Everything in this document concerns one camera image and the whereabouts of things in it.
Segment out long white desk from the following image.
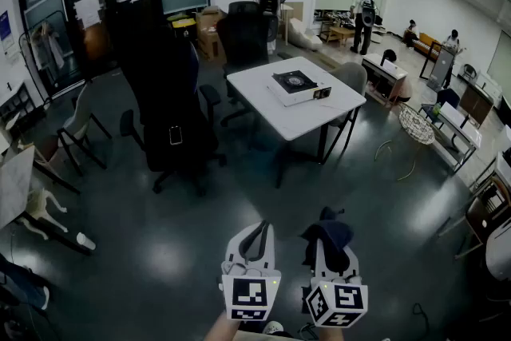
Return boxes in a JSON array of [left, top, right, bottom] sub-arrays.
[[433, 101, 483, 175]]

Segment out black mesh office chair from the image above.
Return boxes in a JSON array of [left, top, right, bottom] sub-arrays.
[[216, 1, 280, 129]]

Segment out small white desk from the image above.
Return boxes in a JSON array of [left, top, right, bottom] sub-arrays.
[[361, 54, 409, 107]]

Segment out white floor cushion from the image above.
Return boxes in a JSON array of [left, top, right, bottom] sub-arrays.
[[287, 18, 323, 52]]

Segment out beige plastic stool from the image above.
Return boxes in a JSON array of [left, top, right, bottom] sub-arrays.
[[18, 187, 69, 240]]

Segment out brown wooden cabinet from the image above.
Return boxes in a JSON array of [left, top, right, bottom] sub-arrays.
[[458, 82, 496, 129]]

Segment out white portable gas stove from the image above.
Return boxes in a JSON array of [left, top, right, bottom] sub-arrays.
[[266, 69, 333, 108]]

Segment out yellow-lid bin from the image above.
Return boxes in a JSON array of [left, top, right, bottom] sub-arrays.
[[166, 14, 197, 49]]

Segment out white shelf unit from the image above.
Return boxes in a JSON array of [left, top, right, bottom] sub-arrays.
[[0, 80, 39, 133]]

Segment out low wooden table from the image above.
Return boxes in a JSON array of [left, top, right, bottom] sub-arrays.
[[319, 26, 356, 49]]

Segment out cardboard box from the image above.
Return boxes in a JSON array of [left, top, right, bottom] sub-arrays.
[[195, 6, 228, 63]]

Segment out glass entrance door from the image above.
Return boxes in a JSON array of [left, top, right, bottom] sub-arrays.
[[15, 0, 160, 97]]

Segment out beige chair with black legs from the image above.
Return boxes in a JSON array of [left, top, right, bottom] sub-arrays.
[[57, 81, 113, 177]]

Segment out black framed standing board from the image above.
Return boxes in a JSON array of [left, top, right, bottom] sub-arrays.
[[418, 40, 457, 93]]

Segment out dark blue cloth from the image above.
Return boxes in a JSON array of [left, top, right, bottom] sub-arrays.
[[299, 206, 355, 277]]

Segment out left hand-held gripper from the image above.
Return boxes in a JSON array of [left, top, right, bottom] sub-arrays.
[[220, 220, 283, 322]]

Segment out person's white printed shirt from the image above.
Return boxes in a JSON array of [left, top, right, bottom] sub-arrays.
[[235, 331, 308, 341]]

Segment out grey round-faced appliance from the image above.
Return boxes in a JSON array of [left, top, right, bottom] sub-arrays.
[[265, 14, 279, 55]]

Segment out grey marble table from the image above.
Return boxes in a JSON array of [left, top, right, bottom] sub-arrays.
[[0, 145, 93, 256]]

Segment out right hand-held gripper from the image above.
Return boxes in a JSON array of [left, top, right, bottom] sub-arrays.
[[304, 241, 370, 329]]

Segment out black high-back office chair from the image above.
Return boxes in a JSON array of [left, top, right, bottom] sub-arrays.
[[115, 26, 228, 196]]

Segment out person's left forearm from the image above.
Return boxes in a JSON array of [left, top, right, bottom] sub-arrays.
[[203, 311, 241, 341]]

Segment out white paper cup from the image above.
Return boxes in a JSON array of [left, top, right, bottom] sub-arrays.
[[75, 232, 97, 252]]

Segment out grey shell chair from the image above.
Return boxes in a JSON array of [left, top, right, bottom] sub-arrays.
[[323, 61, 369, 129]]

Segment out navy chair with metal legs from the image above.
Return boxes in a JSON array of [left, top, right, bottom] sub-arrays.
[[418, 87, 461, 125]]

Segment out orange sofa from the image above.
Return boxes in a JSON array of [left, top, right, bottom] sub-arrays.
[[414, 32, 444, 57]]

